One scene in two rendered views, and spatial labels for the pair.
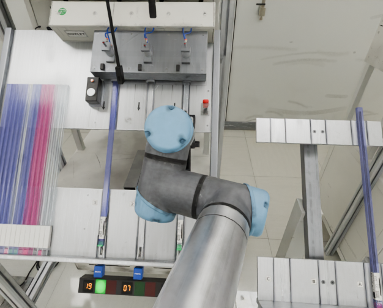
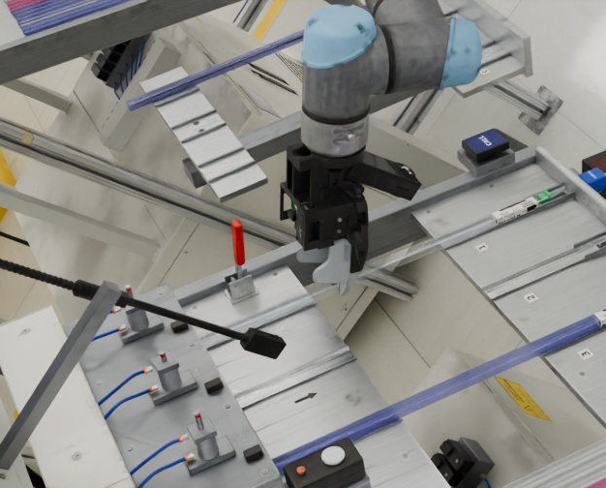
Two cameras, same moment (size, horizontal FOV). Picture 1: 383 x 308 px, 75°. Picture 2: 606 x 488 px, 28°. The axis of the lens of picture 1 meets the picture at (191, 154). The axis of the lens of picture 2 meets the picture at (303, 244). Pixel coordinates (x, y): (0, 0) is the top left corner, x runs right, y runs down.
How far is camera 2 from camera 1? 1.25 m
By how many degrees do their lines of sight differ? 56
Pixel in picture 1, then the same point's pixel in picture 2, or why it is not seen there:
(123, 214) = (562, 298)
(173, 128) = (336, 12)
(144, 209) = (464, 28)
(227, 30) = not seen: hidden behind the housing
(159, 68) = (196, 354)
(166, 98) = (255, 361)
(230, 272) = not seen: outside the picture
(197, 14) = (33, 341)
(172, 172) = (394, 23)
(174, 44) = (121, 361)
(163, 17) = (63, 392)
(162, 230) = (537, 235)
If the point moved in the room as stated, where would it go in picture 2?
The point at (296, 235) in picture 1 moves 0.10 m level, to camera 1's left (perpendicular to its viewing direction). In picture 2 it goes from (398, 136) to (432, 165)
